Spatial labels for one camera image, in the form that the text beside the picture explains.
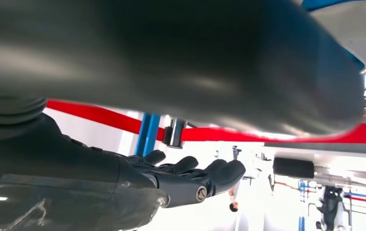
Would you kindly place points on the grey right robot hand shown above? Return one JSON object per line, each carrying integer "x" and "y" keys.
{"x": 74, "y": 178}

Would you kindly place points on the red barrier belt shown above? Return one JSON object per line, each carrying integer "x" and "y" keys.
{"x": 345, "y": 135}
{"x": 106, "y": 118}

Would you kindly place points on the person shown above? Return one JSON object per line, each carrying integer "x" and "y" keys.
{"x": 234, "y": 197}

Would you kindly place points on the black rounded box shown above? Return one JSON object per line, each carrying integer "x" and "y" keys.
{"x": 293, "y": 168}

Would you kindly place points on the dark standing machine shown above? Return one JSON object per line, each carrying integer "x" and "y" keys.
{"x": 329, "y": 207}

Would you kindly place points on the black stanchion post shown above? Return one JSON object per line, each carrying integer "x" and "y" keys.
{"x": 174, "y": 134}

